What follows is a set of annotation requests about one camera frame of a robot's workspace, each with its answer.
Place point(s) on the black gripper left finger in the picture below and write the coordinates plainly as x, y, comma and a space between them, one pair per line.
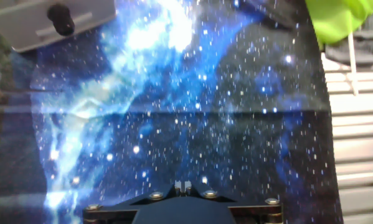
111, 214

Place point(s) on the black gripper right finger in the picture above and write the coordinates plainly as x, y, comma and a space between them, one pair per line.
257, 213

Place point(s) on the black drawer knob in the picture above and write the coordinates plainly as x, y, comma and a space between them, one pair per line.
61, 20

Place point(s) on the white plastic drawer cabinet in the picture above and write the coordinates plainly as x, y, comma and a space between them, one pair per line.
92, 12

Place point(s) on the galaxy and forest print cloth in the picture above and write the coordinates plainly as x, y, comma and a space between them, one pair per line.
189, 124

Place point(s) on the thin white stick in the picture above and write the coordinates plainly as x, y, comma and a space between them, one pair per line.
352, 62

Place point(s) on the dark grey cloth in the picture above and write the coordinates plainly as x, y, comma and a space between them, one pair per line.
370, 46

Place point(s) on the bright green cloth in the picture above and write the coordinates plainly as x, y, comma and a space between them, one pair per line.
335, 18

